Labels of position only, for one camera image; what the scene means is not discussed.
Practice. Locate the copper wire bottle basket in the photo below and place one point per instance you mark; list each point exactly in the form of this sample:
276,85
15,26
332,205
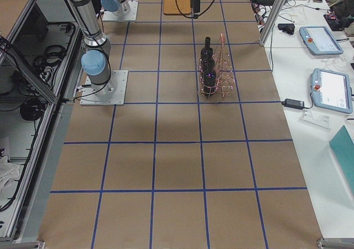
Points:
225,81

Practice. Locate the black webcam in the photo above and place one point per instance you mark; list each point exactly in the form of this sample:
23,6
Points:
288,28

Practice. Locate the dark wine bottle near tray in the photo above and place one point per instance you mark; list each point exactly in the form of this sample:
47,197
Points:
207,51

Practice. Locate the aluminium frame post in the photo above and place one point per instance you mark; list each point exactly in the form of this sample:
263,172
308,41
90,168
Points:
273,15

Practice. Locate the blue teach pendant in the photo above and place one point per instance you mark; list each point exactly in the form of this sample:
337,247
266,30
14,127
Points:
331,90
320,41

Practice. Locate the wooden tray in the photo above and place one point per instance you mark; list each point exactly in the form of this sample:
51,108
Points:
174,7

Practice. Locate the blue teach pendant far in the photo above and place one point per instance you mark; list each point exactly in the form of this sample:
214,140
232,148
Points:
320,41

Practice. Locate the blue teach pendant near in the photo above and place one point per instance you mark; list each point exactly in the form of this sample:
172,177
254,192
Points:
331,90

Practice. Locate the black power adapter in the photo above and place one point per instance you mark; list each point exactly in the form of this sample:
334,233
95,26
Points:
291,103

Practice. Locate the teal folder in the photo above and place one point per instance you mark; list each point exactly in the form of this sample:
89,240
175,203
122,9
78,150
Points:
342,147

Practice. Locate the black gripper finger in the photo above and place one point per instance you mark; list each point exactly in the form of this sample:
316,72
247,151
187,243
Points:
195,5

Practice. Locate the dark wine bottle far end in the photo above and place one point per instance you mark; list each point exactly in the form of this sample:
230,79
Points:
209,77

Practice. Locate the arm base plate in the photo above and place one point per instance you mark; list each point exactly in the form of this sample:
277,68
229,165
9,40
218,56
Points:
111,94
125,12

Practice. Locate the person in white hoodie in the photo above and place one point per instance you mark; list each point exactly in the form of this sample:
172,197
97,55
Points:
343,10

